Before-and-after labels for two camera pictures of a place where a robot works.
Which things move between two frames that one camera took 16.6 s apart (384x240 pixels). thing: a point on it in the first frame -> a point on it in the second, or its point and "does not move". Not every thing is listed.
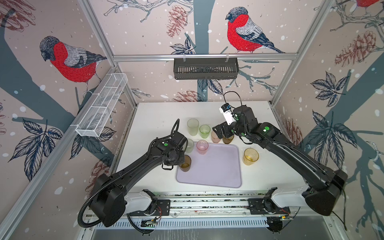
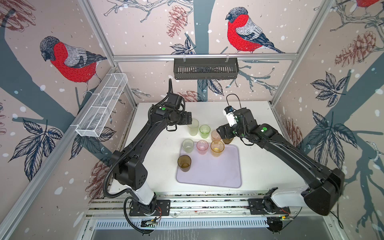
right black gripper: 219,131 does not move
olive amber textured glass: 186,166 does not move
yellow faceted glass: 251,155 -> 217,147
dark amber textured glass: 228,140 does not move
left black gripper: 180,161 -> 187,117
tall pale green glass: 193,125 does not move
